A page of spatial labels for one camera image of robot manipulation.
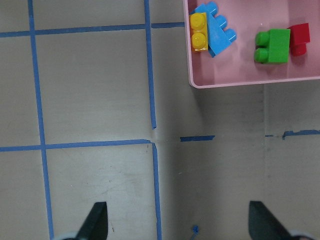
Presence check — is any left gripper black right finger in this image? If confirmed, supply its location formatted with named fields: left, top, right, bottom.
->
left=248, top=201, right=295, bottom=240

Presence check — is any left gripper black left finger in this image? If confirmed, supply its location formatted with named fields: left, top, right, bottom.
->
left=74, top=201, right=108, bottom=240

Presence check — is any green toy block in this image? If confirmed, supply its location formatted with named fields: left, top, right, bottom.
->
left=254, top=28, right=291, bottom=64

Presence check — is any blue toy block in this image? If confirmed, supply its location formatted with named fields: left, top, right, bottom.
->
left=190, top=1, right=237, bottom=58

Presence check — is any red toy block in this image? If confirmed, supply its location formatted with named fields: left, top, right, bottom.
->
left=288, top=22, right=310, bottom=57

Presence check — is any yellow toy block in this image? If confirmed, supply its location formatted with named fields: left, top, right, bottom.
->
left=189, top=12, right=209, bottom=52

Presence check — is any pink plastic box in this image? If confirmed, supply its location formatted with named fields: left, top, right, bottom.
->
left=183, top=0, right=320, bottom=89

